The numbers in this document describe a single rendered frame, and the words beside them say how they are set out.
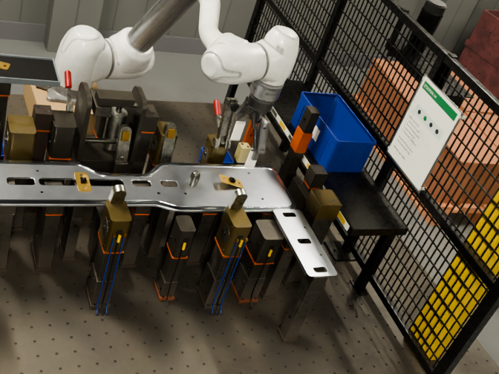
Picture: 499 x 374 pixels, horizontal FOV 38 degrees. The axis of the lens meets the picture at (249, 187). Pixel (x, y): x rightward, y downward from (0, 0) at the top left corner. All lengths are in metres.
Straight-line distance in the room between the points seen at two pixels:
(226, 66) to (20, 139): 0.65
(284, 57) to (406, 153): 0.62
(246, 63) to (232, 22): 3.37
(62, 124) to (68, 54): 0.59
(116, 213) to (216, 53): 0.50
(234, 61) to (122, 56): 0.99
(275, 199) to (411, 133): 0.49
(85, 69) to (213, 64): 0.96
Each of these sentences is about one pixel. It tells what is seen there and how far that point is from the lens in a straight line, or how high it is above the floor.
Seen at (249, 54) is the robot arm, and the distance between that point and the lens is 1.90.
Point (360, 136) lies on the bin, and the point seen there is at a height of 1.12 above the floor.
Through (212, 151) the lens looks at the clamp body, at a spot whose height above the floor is 1.03.
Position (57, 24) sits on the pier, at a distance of 4.74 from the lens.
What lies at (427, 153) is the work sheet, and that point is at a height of 1.27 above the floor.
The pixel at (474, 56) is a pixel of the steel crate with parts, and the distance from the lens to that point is 5.99.
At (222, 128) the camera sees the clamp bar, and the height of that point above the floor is 1.12.
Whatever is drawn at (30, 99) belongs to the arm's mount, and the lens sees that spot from 2.87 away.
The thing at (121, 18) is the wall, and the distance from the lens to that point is 4.97.
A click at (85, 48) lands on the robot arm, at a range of 2.72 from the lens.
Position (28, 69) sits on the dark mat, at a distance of 2.27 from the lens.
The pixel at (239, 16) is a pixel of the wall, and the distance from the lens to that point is 5.25.
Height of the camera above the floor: 2.29
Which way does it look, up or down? 34 degrees down
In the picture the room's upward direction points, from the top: 21 degrees clockwise
